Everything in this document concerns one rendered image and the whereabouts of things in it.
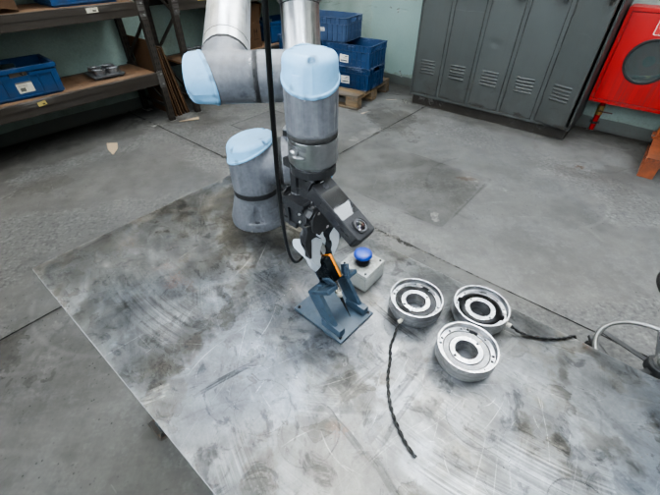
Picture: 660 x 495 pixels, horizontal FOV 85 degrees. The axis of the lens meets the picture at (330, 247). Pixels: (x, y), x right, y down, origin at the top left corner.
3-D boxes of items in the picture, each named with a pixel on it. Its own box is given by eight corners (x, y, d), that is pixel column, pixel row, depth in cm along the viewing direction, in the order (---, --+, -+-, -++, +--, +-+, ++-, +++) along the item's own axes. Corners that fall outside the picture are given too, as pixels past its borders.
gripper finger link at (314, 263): (299, 258, 70) (301, 218, 65) (321, 273, 67) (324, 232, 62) (287, 265, 68) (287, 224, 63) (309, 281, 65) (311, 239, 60)
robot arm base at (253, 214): (221, 217, 99) (213, 186, 93) (262, 194, 108) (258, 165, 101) (257, 240, 92) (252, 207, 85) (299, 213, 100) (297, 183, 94)
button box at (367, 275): (383, 274, 82) (385, 258, 79) (364, 292, 78) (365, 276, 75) (355, 259, 86) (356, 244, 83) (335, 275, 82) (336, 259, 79)
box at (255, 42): (268, 45, 419) (264, 1, 391) (232, 54, 388) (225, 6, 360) (244, 40, 440) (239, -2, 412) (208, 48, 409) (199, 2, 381)
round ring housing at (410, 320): (405, 284, 80) (407, 270, 77) (448, 307, 75) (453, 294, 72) (377, 312, 74) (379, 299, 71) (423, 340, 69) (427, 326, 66)
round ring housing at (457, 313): (441, 323, 72) (446, 309, 69) (460, 291, 78) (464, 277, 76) (495, 349, 67) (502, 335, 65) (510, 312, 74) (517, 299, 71)
